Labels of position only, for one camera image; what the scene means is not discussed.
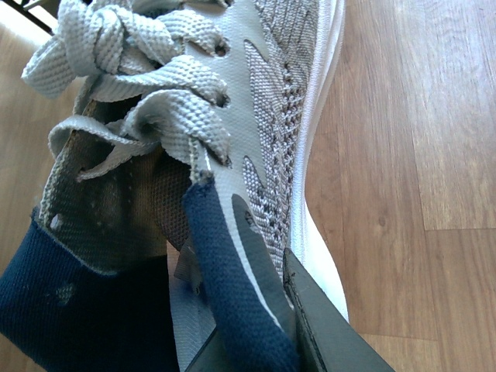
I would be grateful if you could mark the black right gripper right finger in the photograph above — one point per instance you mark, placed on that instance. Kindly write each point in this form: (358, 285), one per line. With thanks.
(326, 341)

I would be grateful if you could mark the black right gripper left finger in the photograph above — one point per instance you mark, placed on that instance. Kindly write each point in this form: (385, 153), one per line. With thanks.
(212, 357)

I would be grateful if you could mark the grey knit sneaker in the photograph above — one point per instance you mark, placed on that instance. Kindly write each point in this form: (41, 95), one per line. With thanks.
(178, 183)

